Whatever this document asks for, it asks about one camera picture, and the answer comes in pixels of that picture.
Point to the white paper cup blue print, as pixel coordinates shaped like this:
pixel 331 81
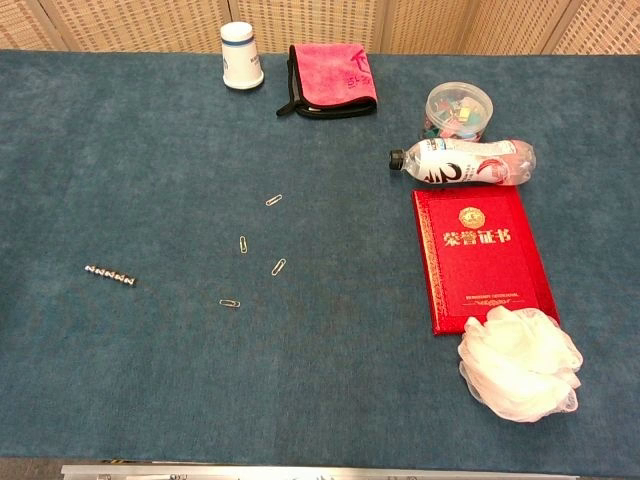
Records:
pixel 241 60

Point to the clear plastic drink bottle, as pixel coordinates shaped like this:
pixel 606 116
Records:
pixel 465 162

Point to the red certificate folder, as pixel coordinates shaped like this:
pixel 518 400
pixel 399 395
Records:
pixel 480 260

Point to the paperclip top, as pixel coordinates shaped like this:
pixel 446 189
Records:
pixel 274 200

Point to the silver metal ball chain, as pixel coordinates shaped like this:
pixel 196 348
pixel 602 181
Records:
pixel 110 275

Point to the blue felt table cover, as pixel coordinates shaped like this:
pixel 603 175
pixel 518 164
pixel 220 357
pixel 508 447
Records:
pixel 150 375

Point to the woven wicker folding screen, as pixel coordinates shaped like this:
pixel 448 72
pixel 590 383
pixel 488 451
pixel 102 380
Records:
pixel 150 22

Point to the aluminium profile rail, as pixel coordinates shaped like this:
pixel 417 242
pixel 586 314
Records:
pixel 300 473

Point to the paperclip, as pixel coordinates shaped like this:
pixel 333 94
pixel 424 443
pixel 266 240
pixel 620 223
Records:
pixel 279 267
pixel 274 200
pixel 229 303
pixel 243 244

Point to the pink folded microfibre cloth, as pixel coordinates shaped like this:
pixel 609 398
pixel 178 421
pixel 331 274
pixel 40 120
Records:
pixel 330 75

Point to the clear jar of binder clips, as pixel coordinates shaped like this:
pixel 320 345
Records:
pixel 457 112

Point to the white mesh bath pouf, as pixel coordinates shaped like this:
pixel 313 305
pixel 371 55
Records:
pixel 520 365

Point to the paperclip bottom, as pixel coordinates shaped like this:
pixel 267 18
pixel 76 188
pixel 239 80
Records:
pixel 229 303

